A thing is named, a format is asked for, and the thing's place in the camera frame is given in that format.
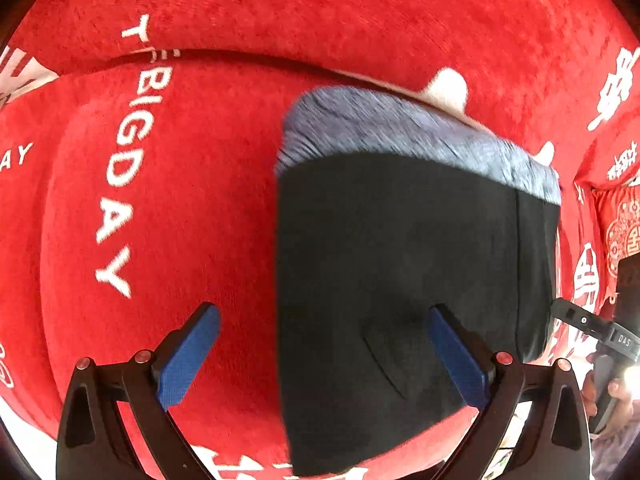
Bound white soft object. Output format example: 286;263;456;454
422;69;469;113

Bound person's purple clothing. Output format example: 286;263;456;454
590;422;637;480

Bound red printed blanket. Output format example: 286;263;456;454
0;0;640;480

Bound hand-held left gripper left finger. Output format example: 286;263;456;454
57;302;222;480

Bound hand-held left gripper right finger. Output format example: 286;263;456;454
429;304;593;480

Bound person's right hand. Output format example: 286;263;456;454
581;372;640;431

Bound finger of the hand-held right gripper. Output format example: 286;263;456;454
550;298;614;346

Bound dark pants with grey waistband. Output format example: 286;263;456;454
274;86;563;477

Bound red patterned cushion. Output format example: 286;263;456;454
592;185;640;292

